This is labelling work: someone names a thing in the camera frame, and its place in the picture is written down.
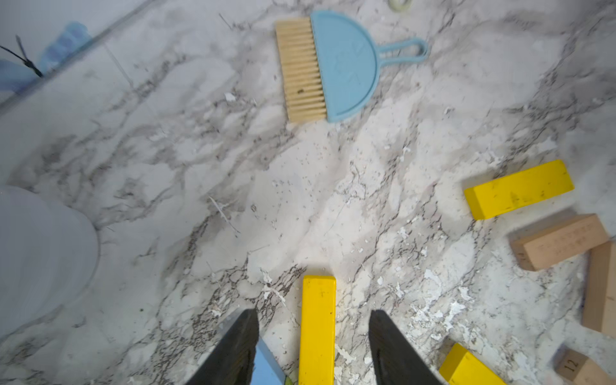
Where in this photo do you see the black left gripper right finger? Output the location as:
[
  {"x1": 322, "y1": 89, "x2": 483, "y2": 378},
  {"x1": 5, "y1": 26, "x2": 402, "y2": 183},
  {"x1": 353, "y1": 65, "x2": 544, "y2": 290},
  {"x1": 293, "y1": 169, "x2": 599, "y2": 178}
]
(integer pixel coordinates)
[{"x1": 368, "y1": 310, "x2": 441, "y2": 385}]

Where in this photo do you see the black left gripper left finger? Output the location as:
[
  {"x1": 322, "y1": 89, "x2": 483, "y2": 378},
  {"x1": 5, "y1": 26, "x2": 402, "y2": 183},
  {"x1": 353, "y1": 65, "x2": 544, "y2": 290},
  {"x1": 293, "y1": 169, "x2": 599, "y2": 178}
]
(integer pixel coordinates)
[{"x1": 187, "y1": 309, "x2": 259, "y2": 385}]

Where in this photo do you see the blue block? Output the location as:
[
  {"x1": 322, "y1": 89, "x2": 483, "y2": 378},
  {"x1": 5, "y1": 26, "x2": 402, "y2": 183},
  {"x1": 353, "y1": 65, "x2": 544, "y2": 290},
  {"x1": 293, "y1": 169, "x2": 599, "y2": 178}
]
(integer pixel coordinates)
[{"x1": 250, "y1": 338, "x2": 287, "y2": 385}]

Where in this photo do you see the yellow block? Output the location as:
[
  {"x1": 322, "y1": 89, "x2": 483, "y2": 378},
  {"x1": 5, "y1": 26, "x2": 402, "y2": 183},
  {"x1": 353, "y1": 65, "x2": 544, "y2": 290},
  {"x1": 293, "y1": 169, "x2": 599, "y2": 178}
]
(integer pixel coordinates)
[
  {"x1": 439, "y1": 343, "x2": 505, "y2": 385},
  {"x1": 465, "y1": 160, "x2": 574, "y2": 221},
  {"x1": 298, "y1": 275, "x2": 336, "y2": 385}
]

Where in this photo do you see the wooden block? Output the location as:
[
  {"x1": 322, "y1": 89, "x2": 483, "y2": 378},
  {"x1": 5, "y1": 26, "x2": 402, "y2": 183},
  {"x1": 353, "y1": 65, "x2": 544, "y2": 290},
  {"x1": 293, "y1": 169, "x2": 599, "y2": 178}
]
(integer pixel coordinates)
[
  {"x1": 582, "y1": 242, "x2": 615, "y2": 338},
  {"x1": 510, "y1": 213, "x2": 610, "y2": 271},
  {"x1": 556, "y1": 349, "x2": 615, "y2": 385}
]

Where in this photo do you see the white pot with plant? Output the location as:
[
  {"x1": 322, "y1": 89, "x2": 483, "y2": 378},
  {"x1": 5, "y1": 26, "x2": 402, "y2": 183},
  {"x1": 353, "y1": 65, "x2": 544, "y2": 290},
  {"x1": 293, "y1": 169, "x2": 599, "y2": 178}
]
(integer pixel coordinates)
[{"x1": 1, "y1": 185, "x2": 99, "y2": 335}]

